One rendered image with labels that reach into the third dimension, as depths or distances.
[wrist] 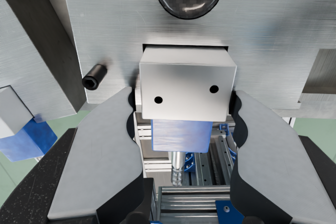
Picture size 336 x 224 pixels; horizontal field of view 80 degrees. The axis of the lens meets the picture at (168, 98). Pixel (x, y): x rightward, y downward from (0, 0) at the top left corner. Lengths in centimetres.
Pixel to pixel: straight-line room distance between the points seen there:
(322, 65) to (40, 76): 23
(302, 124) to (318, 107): 120
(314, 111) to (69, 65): 29
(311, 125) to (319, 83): 134
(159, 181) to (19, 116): 117
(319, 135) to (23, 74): 158
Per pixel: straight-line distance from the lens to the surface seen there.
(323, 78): 20
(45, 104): 22
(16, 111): 23
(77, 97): 22
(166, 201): 55
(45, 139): 25
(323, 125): 158
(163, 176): 131
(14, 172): 204
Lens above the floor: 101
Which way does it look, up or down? 59 degrees down
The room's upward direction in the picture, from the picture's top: 177 degrees counter-clockwise
